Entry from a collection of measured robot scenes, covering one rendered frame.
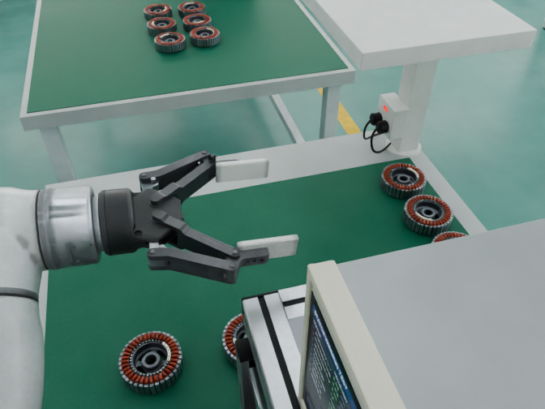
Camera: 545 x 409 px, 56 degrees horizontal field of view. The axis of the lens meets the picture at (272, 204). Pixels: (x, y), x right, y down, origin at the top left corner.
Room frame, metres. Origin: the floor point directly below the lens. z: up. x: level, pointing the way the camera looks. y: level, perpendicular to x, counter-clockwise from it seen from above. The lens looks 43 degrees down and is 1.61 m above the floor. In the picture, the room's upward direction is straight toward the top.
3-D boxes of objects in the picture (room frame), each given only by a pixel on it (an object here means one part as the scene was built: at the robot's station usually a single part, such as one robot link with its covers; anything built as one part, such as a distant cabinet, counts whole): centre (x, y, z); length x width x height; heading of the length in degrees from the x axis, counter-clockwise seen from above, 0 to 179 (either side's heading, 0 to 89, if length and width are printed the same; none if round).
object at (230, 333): (0.53, 0.04, 0.77); 0.11 x 0.11 x 0.04
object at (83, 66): (2.36, 0.49, 0.37); 1.85 x 1.10 x 0.75; 16
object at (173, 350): (0.49, 0.22, 0.77); 0.11 x 0.11 x 0.04
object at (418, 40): (1.04, -0.27, 0.98); 0.37 x 0.35 x 0.46; 16
